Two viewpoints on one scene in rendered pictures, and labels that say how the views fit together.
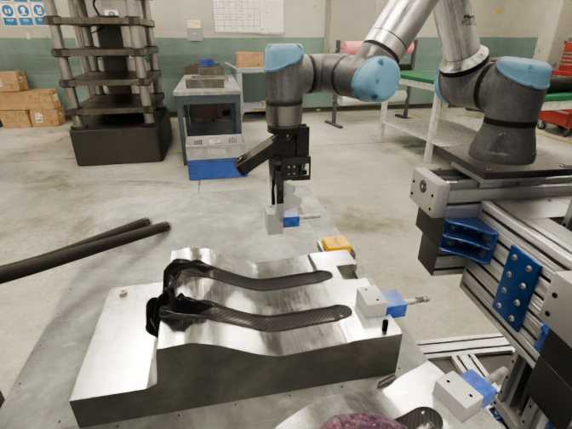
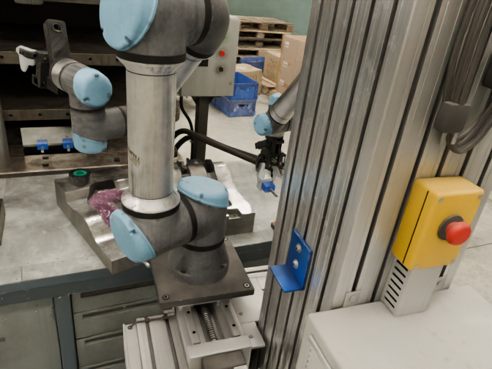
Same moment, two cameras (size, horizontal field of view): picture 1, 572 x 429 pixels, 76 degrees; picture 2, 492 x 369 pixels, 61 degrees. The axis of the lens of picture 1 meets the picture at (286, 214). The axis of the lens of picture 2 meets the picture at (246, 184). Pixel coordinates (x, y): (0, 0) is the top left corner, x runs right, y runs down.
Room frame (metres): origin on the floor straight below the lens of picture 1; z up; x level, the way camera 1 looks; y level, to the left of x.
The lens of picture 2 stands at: (0.30, -1.43, 1.71)
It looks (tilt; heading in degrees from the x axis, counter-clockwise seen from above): 27 degrees down; 75
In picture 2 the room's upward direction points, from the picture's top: 7 degrees clockwise
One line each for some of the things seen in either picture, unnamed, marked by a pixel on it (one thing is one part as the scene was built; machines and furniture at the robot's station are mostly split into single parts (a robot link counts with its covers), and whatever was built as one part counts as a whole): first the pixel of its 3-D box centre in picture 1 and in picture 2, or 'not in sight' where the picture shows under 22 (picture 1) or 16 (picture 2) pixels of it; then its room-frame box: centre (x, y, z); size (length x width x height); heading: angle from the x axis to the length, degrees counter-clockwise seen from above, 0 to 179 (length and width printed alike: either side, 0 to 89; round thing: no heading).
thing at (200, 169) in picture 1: (217, 163); not in sight; (3.72, 0.72, 0.11); 0.61 x 0.41 x 0.22; 101
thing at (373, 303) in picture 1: (395, 303); not in sight; (0.51, -0.19, 0.89); 0.13 x 0.05 x 0.05; 101
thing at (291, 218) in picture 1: (293, 217); (269, 187); (0.77, -0.02, 0.93); 0.13 x 0.05 x 0.05; 101
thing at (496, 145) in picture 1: (505, 137); not in sight; (0.91, -0.55, 1.09); 0.15 x 0.15 x 0.10
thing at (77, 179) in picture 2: not in sight; (80, 176); (0.05, 0.08, 0.93); 0.08 x 0.08 x 0.04
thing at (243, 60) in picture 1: (249, 61); not in sight; (6.51, 0.60, 0.94); 0.41 x 0.33 x 0.29; 108
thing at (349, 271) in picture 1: (350, 279); (232, 216); (0.61, -0.13, 0.87); 0.05 x 0.05 x 0.04; 11
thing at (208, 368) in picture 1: (240, 311); (202, 189); (0.52, 0.08, 0.87); 0.50 x 0.26 x 0.14; 101
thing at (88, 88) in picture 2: not in sight; (86, 86); (0.17, -0.46, 1.43); 0.11 x 0.08 x 0.09; 123
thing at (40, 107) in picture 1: (28, 99); not in sight; (6.02, 4.09, 0.42); 0.86 x 0.33 x 0.83; 101
